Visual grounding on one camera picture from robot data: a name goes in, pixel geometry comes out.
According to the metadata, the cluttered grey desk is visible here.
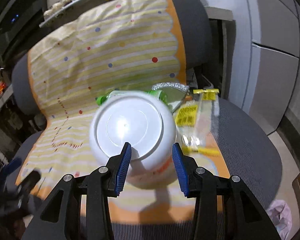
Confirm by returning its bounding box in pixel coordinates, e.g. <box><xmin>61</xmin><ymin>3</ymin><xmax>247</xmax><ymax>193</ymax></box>
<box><xmin>39</xmin><ymin>0</ymin><xmax>170</xmax><ymax>28</ymax></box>

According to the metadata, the white instant noodle bowl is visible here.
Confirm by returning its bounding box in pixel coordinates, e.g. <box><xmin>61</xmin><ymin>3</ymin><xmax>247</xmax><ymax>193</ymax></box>
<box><xmin>89</xmin><ymin>91</ymin><xmax>177</xmax><ymax>189</ymax></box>

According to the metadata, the green snack packet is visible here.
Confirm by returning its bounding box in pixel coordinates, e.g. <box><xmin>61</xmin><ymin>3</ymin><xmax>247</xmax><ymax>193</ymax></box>
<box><xmin>95</xmin><ymin>89</ymin><xmax>171</xmax><ymax>110</ymax></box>

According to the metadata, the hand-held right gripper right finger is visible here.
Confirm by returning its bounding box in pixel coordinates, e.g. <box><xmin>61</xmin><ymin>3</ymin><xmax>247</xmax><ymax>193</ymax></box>
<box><xmin>172</xmin><ymin>142</ymin><xmax>282</xmax><ymax>240</ymax></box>

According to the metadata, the black appliance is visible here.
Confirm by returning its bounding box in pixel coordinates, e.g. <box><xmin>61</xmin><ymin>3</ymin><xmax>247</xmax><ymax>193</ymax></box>
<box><xmin>0</xmin><ymin>0</ymin><xmax>49</xmax><ymax>39</ymax></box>

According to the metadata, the orange yellow striped towel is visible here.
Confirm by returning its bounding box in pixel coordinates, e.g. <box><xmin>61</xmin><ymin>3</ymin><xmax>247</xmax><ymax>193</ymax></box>
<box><xmin>16</xmin><ymin>0</ymin><xmax>232</xmax><ymax>224</ymax></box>

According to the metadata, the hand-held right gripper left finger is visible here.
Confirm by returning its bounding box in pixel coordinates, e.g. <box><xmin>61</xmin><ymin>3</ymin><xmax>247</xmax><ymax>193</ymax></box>
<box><xmin>21</xmin><ymin>142</ymin><xmax>132</xmax><ymax>240</ymax></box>

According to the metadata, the grey office chair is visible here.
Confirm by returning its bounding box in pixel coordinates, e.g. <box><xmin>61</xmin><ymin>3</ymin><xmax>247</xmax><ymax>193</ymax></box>
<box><xmin>11</xmin><ymin>0</ymin><xmax>283</xmax><ymax>240</ymax></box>

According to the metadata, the pink plastic bag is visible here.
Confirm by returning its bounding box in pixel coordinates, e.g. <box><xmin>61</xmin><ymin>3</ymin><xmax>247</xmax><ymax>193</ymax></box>
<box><xmin>266</xmin><ymin>199</ymin><xmax>293</xmax><ymax>238</ymax></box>

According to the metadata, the clear plastic wrapper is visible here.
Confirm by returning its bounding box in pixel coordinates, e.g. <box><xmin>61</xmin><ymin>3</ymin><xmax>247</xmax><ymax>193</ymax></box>
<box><xmin>174</xmin><ymin>89</ymin><xmax>220</xmax><ymax>157</ymax></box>

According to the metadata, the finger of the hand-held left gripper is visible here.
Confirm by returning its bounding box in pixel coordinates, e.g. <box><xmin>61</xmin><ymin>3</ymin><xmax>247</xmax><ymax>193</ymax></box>
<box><xmin>4</xmin><ymin>156</ymin><xmax>23</xmax><ymax>178</ymax></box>

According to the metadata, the grey refrigerator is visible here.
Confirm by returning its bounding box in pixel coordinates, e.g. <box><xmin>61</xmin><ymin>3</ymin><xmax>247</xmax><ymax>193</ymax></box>
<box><xmin>241</xmin><ymin>0</ymin><xmax>300</xmax><ymax>135</ymax></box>

